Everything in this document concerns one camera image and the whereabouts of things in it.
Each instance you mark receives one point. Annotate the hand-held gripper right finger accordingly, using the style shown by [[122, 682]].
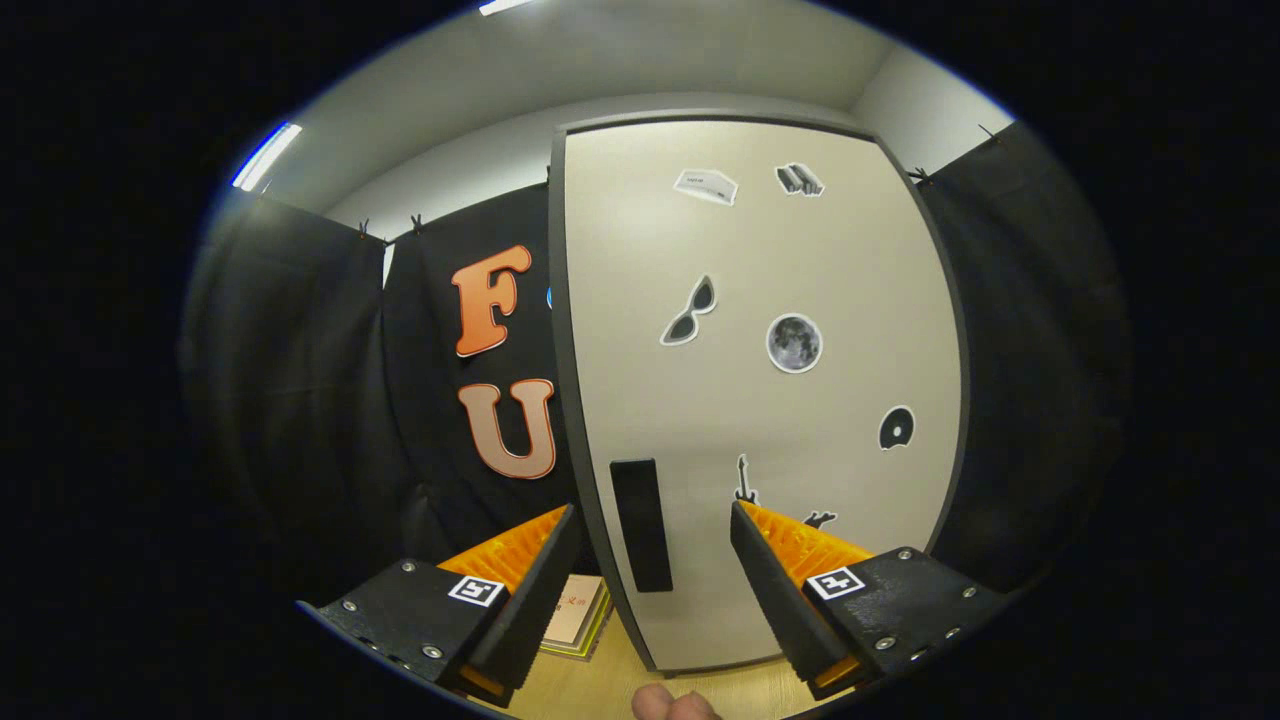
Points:
[[775, 605]]

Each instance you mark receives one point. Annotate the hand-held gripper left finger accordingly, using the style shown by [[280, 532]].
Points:
[[530, 590]]

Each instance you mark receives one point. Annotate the beige shoe cabinet door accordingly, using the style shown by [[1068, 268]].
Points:
[[700, 420]]

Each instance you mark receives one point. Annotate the dark grey shoe cabinet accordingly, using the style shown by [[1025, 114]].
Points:
[[557, 300]]

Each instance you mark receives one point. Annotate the yellow edged book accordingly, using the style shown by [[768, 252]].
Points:
[[575, 652]]

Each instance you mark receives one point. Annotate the black backdrop cloth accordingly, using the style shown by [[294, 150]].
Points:
[[300, 400]]

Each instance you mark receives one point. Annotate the rectangular ceiling light panel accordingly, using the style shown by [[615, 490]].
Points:
[[505, 6]]

